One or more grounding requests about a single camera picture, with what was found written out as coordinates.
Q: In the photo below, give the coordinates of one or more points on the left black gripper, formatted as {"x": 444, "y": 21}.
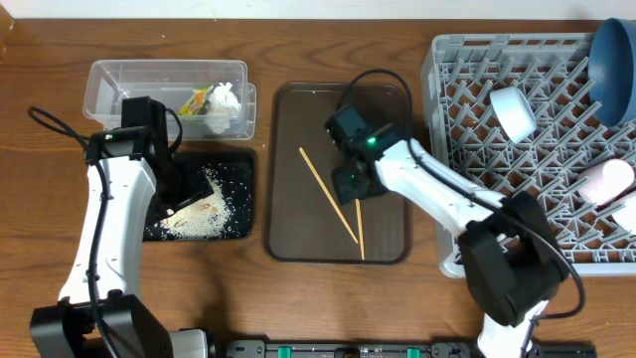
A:
{"x": 198, "y": 186}

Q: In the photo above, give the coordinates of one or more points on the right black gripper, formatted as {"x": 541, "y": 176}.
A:
{"x": 344, "y": 191}

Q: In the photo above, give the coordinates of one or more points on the rice food scraps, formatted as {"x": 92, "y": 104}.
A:
{"x": 208, "y": 214}

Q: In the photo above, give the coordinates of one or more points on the yellow snack wrapper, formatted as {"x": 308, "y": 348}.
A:
{"x": 196, "y": 101}

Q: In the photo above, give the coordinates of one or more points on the light blue bowl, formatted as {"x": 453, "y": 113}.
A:
{"x": 514, "y": 113}

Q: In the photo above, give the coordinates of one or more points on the pink cup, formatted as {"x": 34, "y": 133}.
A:
{"x": 606, "y": 181}

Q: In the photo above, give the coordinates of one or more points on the light green cup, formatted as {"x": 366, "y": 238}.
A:
{"x": 625, "y": 214}

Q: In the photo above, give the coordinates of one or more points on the dark blue plate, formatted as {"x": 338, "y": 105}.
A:
{"x": 612, "y": 67}

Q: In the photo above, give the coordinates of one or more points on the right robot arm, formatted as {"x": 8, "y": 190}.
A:
{"x": 514, "y": 268}

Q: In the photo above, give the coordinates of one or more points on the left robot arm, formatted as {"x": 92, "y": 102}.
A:
{"x": 133, "y": 182}

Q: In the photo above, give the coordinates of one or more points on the black waste tray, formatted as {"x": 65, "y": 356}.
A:
{"x": 238, "y": 199}

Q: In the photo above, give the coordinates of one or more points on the grey dishwasher rack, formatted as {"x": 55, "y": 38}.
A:
{"x": 458, "y": 76}

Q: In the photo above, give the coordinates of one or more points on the brown serving tray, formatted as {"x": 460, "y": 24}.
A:
{"x": 301, "y": 225}

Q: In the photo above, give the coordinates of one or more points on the clear plastic bin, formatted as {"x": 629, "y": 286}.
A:
{"x": 170, "y": 82}

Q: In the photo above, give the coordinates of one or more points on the crumpled white tissue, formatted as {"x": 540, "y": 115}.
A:
{"x": 222, "y": 104}

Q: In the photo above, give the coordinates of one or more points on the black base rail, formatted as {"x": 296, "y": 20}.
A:
{"x": 348, "y": 349}

